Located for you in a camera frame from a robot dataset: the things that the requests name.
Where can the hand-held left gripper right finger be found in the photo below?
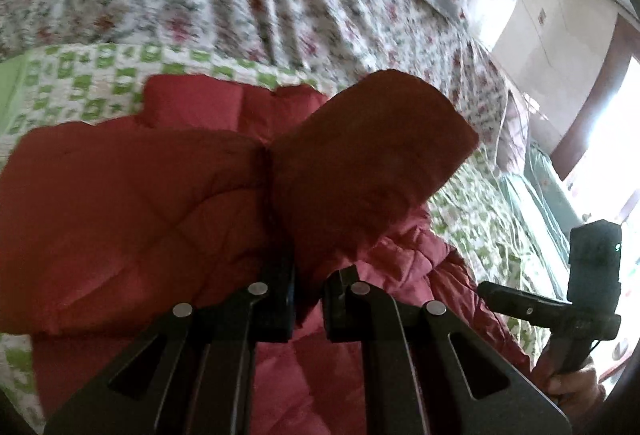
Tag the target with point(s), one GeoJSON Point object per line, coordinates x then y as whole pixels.
{"type": "Point", "coordinates": [340, 315]}

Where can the light teal floral cloth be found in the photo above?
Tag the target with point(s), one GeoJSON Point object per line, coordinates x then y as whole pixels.
{"type": "Point", "coordinates": [540, 210]}

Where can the wall curtain rail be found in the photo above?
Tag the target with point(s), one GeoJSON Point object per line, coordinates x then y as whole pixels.
{"type": "Point", "coordinates": [612, 0]}

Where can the person's right hand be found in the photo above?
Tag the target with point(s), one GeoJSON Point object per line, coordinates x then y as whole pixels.
{"type": "Point", "coordinates": [572, 387]}

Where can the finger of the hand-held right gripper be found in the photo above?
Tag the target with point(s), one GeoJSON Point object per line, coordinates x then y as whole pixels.
{"type": "Point", "coordinates": [520, 302]}

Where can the brown door frame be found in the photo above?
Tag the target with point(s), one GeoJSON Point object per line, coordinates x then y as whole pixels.
{"type": "Point", "coordinates": [600, 90]}

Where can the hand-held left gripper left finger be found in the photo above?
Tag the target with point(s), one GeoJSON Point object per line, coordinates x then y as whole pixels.
{"type": "Point", "coordinates": [281, 310]}

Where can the red padded jacket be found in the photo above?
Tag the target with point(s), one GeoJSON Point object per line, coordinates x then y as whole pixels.
{"type": "Point", "coordinates": [150, 215]}

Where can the green patterned bed sheet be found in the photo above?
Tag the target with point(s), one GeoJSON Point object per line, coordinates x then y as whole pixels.
{"type": "Point", "coordinates": [75, 80]}

